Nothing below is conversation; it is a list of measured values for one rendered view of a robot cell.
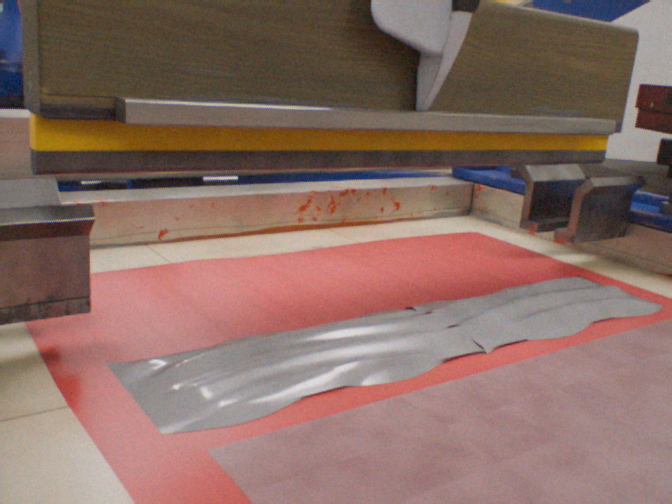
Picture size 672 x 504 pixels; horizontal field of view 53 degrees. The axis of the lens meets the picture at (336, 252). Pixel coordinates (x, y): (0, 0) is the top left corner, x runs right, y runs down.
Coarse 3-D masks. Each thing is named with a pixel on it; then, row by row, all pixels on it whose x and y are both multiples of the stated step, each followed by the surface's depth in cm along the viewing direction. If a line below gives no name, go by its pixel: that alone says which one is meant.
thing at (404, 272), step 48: (384, 240) 58; (432, 240) 59; (480, 240) 61; (384, 288) 45; (432, 288) 46; (480, 288) 47; (624, 288) 50; (576, 336) 40; (624, 336) 40; (576, 384) 33; (624, 384) 34
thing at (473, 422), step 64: (256, 256) 50; (64, 320) 36; (128, 320) 37; (192, 320) 37; (256, 320) 38; (320, 320) 39; (64, 384) 29; (384, 384) 32; (448, 384) 32; (512, 384) 33; (128, 448) 25; (192, 448) 25; (256, 448) 26; (320, 448) 26; (384, 448) 26; (448, 448) 27; (512, 448) 27; (576, 448) 28; (640, 448) 28
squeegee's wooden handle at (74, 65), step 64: (64, 0) 26; (128, 0) 28; (192, 0) 29; (256, 0) 31; (320, 0) 33; (64, 64) 27; (128, 64) 28; (192, 64) 30; (256, 64) 32; (320, 64) 34; (384, 64) 36; (512, 64) 42; (576, 64) 45
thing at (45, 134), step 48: (48, 144) 28; (96, 144) 29; (144, 144) 31; (192, 144) 32; (240, 144) 34; (288, 144) 35; (336, 144) 37; (384, 144) 39; (432, 144) 41; (480, 144) 43; (528, 144) 46; (576, 144) 49
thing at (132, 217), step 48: (96, 192) 51; (144, 192) 52; (192, 192) 53; (240, 192) 55; (288, 192) 57; (336, 192) 60; (384, 192) 63; (432, 192) 67; (480, 192) 69; (96, 240) 48; (144, 240) 51; (192, 240) 53; (624, 240) 57
